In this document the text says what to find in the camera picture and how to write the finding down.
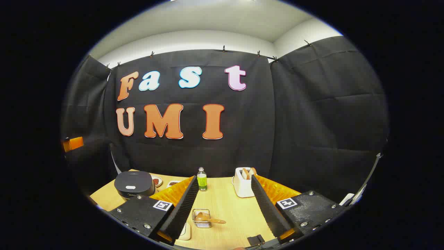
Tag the green drink bottle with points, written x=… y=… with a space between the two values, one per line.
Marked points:
x=202 y=180

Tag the white toaster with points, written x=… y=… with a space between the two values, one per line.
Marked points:
x=241 y=185

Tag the toasted bread slice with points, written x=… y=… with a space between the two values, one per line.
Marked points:
x=245 y=173
x=253 y=171

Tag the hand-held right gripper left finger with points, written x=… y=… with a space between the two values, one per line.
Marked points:
x=184 y=211

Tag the white divided grain dish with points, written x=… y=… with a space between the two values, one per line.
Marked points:
x=172 y=183

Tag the small round plate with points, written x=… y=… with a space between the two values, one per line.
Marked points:
x=158 y=181

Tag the black rice cooker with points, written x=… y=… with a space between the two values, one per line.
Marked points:
x=133 y=182

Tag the clear tray of rice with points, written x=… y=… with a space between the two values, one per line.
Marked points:
x=185 y=232

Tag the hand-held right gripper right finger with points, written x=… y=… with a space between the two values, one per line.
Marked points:
x=270 y=211

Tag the wooden spoon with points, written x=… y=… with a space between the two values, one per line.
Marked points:
x=202 y=217

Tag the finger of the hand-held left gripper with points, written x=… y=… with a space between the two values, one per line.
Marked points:
x=74 y=143

